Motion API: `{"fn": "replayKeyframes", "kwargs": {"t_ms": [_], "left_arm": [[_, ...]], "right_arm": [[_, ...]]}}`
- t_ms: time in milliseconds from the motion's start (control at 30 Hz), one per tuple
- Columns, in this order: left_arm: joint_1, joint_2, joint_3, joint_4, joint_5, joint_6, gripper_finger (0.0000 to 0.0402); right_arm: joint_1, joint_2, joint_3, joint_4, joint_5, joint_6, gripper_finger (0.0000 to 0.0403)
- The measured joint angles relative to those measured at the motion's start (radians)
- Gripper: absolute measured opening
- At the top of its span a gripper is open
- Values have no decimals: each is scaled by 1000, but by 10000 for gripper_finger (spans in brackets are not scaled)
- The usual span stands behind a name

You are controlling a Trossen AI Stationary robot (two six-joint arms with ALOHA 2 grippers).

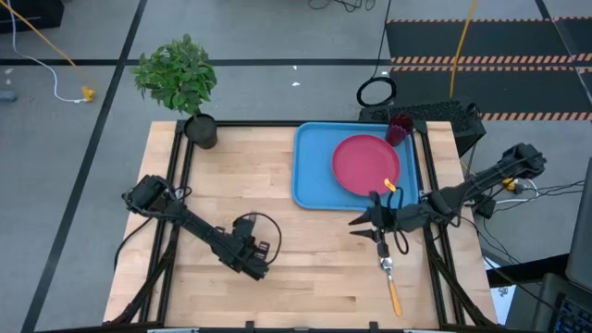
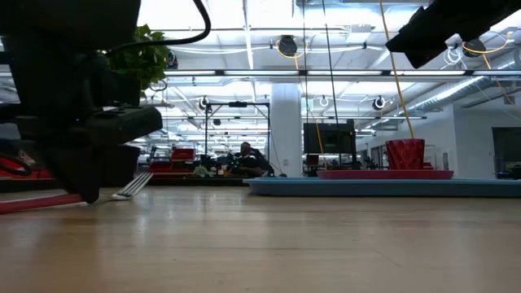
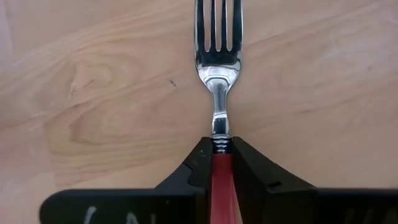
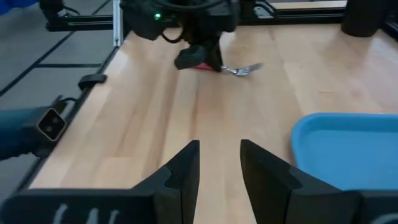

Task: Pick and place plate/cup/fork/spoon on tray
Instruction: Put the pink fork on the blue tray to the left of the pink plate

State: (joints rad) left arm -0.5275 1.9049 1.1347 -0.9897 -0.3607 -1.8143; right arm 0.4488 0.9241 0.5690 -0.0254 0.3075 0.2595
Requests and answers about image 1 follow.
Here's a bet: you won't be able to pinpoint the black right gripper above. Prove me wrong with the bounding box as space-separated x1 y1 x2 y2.
348 191 436 259

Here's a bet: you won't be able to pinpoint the black perforated crate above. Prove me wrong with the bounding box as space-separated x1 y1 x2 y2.
358 100 487 158

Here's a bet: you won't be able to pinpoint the white floor cable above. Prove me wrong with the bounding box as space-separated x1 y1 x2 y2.
6 0 87 104

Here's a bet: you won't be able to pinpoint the dark red cup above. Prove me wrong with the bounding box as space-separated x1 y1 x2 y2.
385 114 415 148

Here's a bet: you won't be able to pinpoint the long yellow floor cable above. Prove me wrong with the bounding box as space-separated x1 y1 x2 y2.
449 0 478 99

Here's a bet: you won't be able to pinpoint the thin yellow floor cable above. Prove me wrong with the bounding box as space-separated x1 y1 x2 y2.
0 0 89 89

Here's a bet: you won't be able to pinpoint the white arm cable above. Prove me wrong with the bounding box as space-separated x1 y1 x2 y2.
494 178 540 205

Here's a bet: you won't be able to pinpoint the coiled black cable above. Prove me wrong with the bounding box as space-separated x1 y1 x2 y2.
355 0 398 108

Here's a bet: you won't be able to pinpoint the tangled black cables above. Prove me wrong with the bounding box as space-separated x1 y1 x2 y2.
307 0 376 14

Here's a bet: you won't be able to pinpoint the white printed sheet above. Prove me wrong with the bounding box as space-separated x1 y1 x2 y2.
483 256 517 325

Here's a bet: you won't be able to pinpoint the spoon with orange handle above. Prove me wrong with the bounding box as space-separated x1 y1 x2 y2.
378 256 403 318

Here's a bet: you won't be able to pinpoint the blue plastic tray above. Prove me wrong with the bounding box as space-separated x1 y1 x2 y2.
290 121 417 214

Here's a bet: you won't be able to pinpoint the black hazard striped mat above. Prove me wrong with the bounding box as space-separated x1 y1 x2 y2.
386 17 592 122

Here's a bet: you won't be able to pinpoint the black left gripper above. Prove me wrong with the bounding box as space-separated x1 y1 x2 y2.
221 216 272 282

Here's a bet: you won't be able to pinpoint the black base cable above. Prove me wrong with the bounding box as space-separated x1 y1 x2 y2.
113 215 156 274

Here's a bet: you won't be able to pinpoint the black power adapter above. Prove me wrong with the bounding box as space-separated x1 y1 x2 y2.
474 193 499 219

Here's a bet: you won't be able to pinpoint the black plant pot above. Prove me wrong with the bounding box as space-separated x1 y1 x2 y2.
183 113 218 150

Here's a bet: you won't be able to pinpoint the black box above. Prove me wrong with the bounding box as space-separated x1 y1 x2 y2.
0 0 65 34

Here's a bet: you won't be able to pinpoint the black keyboard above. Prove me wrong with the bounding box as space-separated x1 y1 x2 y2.
531 272 592 333

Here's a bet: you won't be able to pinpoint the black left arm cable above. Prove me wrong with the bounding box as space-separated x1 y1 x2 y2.
230 211 283 267

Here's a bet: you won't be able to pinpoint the grey monitor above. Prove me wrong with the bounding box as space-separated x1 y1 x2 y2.
564 156 592 292

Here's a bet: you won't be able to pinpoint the black metal table frame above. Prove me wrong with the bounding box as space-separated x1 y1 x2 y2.
104 118 499 333

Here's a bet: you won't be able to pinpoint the green leafy plant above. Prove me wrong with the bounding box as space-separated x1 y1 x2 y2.
129 32 218 117

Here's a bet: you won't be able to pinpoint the red round plate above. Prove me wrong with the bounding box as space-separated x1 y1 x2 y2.
331 133 402 198

